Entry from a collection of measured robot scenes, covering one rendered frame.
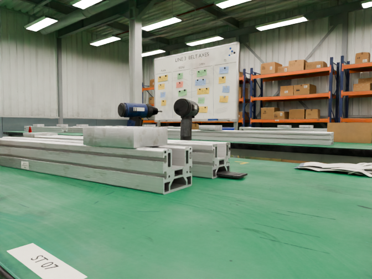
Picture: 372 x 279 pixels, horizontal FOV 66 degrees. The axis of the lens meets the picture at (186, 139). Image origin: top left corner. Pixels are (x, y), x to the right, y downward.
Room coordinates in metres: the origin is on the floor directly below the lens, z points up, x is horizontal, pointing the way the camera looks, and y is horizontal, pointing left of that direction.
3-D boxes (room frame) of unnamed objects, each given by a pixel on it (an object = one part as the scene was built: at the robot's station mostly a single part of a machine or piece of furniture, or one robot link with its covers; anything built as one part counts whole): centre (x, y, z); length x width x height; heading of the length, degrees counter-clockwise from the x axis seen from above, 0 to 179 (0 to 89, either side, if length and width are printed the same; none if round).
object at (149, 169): (0.80, 0.35, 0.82); 0.80 x 0.10 x 0.09; 56
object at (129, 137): (0.66, 0.14, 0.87); 0.16 x 0.11 x 0.07; 56
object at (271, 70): (10.19, -3.73, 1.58); 2.83 x 0.98 x 3.15; 50
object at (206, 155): (0.95, 0.24, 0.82); 0.80 x 0.10 x 0.09; 56
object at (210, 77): (4.16, -0.10, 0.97); 1.50 x 0.50 x 1.95; 50
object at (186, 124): (1.04, -0.01, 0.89); 0.20 x 0.08 x 0.22; 164
